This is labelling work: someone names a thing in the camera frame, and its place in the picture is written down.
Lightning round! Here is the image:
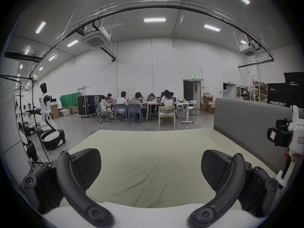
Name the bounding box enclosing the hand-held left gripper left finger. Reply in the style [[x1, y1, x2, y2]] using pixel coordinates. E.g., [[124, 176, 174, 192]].
[[22, 148, 115, 228]]

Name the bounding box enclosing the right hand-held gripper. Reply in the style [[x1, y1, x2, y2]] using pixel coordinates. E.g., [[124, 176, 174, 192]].
[[267, 105, 304, 187]]

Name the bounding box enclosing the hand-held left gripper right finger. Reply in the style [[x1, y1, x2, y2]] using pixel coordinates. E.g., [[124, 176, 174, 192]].
[[188, 150, 280, 228]]

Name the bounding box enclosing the person's right hand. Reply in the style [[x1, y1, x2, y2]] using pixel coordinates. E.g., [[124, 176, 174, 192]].
[[282, 148, 304, 173]]

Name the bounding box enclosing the stack of black cartons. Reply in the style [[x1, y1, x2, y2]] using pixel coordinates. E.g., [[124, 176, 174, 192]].
[[267, 72, 304, 112]]

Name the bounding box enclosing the grey padded headboard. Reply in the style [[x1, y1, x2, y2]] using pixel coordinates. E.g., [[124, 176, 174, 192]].
[[213, 98, 304, 175]]

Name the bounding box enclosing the metal storage shelf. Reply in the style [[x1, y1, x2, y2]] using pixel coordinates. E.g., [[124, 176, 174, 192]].
[[236, 81, 268, 103]]

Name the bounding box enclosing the white and black humanoid robot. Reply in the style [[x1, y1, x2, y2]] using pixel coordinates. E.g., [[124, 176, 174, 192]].
[[39, 82, 66, 151]]

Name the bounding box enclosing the brown carton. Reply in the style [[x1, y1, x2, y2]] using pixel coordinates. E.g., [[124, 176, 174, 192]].
[[49, 104, 60, 120]]

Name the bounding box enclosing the stack of brown cartons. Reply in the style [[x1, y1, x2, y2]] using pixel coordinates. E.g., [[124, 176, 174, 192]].
[[200, 93, 216, 114]]

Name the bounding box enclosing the bed with beige sheet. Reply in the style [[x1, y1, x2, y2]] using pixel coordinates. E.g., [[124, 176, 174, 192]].
[[43, 128, 279, 214]]

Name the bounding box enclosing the white office chair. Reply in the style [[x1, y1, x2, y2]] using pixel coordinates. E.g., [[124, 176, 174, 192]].
[[94, 96, 112, 124]]

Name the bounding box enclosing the black flight case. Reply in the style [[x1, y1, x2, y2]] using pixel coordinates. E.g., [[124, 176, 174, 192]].
[[77, 94, 105, 117]]

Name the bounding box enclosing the green cloth screen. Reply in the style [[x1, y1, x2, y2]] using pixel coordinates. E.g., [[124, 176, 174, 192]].
[[59, 92, 81, 108]]

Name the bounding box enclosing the grey chair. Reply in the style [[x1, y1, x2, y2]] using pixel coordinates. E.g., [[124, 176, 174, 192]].
[[128, 104, 144, 125], [115, 104, 128, 124]]

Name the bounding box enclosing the wooden chair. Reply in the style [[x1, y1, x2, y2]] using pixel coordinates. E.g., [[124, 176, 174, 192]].
[[158, 106, 176, 128]]

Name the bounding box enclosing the dark double door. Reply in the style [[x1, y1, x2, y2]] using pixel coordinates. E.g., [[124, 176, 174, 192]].
[[183, 79, 203, 102]]

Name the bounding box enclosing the group of people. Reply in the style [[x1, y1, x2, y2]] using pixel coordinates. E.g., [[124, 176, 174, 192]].
[[100, 89, 177, 125]]

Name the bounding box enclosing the long white table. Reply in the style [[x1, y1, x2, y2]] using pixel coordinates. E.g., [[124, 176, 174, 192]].
[[111, 100, 178, 122]]

